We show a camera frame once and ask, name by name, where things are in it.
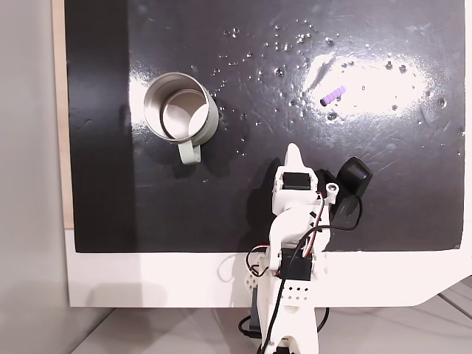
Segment grey-green steel mug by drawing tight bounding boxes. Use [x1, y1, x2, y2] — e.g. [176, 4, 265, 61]
[142, 72, 221, 165]

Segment black oval camera box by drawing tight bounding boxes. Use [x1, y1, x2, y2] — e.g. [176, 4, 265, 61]
[329, 156, 374, 230]

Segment black power cable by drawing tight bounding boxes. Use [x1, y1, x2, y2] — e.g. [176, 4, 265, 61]
[237, 305, 331, 339]

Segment red white servo wires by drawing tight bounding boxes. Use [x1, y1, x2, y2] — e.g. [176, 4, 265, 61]
[245, 192, 328, 278]

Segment black rubber mat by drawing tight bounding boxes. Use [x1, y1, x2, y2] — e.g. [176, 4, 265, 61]
[64, 0, 467, 254]

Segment black camera cable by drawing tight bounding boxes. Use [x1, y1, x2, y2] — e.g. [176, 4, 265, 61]
[260, 196, 364, 350]

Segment purple ribbed pen grip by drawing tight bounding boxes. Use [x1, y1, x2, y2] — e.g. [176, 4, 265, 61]
[319, 85, 348, 107]

